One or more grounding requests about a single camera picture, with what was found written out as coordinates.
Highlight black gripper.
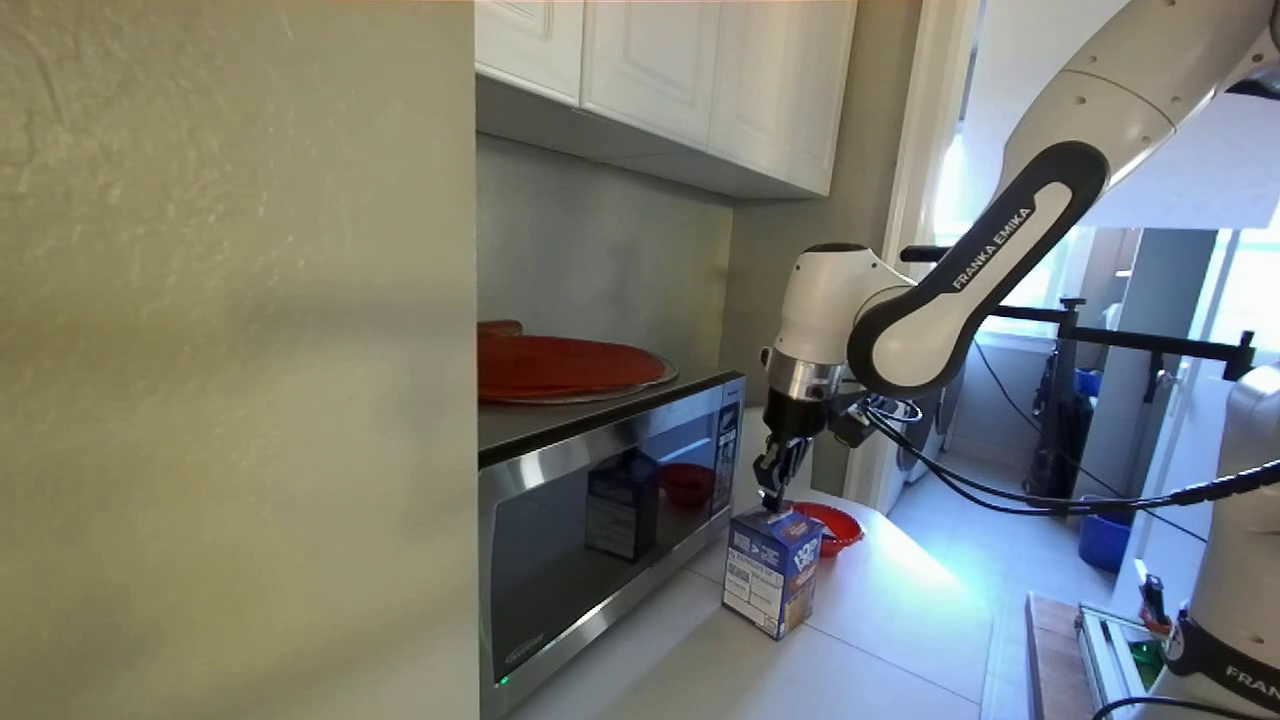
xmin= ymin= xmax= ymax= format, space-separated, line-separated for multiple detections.
xmin=752 ymin=390 xmax=832 ymax=516

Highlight blue Pop-Tarts box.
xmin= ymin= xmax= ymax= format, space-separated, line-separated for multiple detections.
xmin=719 ymin=505 xmax=829 ymax=644

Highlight red plastic bowl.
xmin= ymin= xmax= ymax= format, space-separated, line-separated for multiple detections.
xmin=788 ymin=500 xmax=867 ymax=558

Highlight white countertop appliance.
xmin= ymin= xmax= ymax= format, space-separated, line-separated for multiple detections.
xmin=842 ymin=424 xmax=946 ymax=521

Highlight stainless steel microwave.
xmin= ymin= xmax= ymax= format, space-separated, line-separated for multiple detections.
xmin=476 ymin=371 xmax=752 ymax=720

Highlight red round plate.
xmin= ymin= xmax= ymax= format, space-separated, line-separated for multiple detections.
xmin=476 ymin=331 xmax=673 ymax=407

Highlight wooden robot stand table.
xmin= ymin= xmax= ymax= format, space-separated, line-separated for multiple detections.
xmin=1019 ymin=591 xmax=1113 ymax=720

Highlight blue bin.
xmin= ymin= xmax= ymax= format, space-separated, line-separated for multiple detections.
xmin=1075 ymin=510 xmax=1138 ymax=577

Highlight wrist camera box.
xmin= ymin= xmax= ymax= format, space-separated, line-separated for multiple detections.
xmin=826 ymin=397 xmax=890 ymax=450

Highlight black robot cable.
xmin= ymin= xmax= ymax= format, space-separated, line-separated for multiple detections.
xmin=864 ymin=340 xmax=1280 ymax=526

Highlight black camera stand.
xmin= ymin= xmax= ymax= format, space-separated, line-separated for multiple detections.
xmin=991 ymin=293 xmax=1259 ymax=516

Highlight green-edged robot base plate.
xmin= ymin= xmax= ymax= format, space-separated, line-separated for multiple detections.
xmin=1075 ymin=599 xmax=1189 ymax=709

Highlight white wall cabinets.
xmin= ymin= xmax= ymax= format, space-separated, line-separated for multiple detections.
xmin=472 ymin=0 xmax=859 ymax=203

